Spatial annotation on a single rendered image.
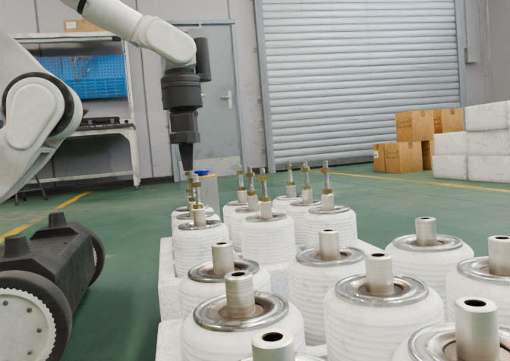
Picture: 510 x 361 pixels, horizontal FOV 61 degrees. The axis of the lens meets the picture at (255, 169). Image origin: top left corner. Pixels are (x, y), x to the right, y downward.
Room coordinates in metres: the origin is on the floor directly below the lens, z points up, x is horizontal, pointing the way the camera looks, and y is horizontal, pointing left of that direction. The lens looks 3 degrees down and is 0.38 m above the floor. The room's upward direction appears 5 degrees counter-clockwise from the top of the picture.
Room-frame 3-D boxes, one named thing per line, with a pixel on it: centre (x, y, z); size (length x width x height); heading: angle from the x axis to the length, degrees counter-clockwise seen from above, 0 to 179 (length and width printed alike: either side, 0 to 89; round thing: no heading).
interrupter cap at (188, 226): (0.74, 0.10, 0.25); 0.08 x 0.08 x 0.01
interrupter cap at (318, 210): (0.79, -0.13, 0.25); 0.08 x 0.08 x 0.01
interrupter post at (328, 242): (0.47, -0.07, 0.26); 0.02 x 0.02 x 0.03
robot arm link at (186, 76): (0.99, 0.14, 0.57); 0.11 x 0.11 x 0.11; 17
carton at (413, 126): (4.42, -1.65, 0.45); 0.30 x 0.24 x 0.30; 14
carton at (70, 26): (5.31, 1.88, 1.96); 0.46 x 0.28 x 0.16; 99
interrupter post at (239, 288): (0.33, 0.02, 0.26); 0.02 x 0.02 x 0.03
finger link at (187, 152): (0.96, 0.15, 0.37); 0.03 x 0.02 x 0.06; 90
